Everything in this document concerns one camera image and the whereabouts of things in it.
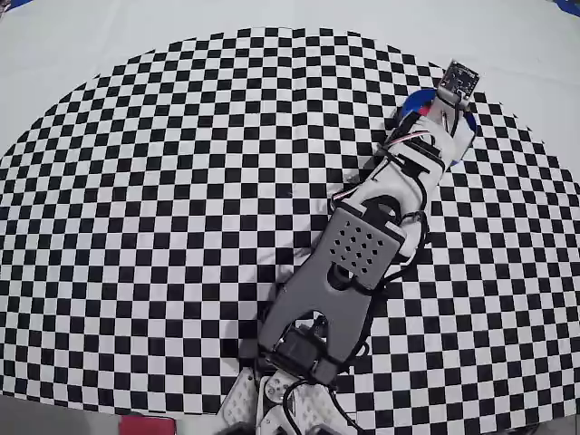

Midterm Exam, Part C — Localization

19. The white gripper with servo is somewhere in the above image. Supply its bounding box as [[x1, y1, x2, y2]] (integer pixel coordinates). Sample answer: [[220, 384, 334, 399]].
[[387, 106, 476, 176]]

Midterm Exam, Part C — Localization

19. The blue round box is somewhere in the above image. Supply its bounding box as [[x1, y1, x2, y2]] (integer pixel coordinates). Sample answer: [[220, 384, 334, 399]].
[[392, 88, 478, 169]]

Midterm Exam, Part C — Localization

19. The checkered white paper sheet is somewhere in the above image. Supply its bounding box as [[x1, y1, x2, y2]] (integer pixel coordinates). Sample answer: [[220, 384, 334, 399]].
[[0, 0, 580, 430]]

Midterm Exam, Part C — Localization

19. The red flat object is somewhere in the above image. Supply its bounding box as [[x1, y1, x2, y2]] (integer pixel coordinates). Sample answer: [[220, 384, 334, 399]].
[[118, 415, 177, 435]]

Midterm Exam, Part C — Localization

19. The white red servo wire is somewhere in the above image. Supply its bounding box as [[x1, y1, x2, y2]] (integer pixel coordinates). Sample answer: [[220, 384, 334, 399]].
[[333, 124, 439, 205]]

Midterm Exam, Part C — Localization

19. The wrist camera board with mount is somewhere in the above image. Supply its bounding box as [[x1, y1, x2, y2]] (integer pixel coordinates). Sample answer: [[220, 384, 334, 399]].
[[437, 58, 481, 112]]

